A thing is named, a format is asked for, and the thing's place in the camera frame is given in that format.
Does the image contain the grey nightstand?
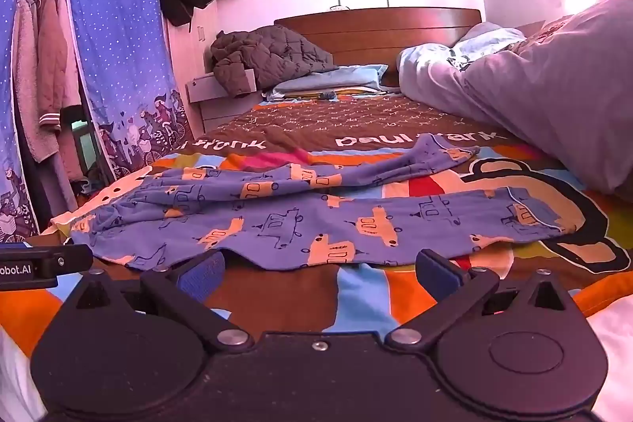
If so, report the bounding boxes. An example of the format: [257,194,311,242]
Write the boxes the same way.
[185,67,272,134]

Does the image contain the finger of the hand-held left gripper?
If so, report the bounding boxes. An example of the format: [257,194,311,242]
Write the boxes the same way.
[34,244,95,278]

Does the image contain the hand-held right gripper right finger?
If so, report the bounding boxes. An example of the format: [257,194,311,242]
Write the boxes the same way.
[386,249,577,351]

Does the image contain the colourful printed blanket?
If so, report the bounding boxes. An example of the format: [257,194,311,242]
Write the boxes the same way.
[0,93,633,354]

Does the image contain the light blue flat pillow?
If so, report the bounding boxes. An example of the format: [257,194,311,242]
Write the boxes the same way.
[263,64,389,100]

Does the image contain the hanging pink clothes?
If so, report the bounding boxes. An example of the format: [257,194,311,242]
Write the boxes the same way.
[12,0,61,164]

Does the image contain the grey duvet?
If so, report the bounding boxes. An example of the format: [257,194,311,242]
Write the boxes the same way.
[398,0,633,205]

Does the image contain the blue car print pants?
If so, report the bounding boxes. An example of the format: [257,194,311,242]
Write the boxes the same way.
[69,132,578,271]

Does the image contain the brown quilted blanket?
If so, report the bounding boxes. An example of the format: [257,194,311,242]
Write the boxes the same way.
[210,25,340,98]

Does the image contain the light wooden wardrobe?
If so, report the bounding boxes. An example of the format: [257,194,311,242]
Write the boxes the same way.
[157,0,222,132]

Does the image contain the pink quilted coat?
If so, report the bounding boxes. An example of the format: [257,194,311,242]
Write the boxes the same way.
[36,0,84,127]

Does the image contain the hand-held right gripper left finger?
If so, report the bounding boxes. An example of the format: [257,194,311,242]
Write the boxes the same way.
[63,250,255,351]

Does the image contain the light blue plump pillow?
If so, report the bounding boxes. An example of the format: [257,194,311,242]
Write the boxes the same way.
[454,21,528,58]

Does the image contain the wooden headboard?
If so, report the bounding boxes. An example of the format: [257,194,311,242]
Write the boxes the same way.
[274,7,483,89]

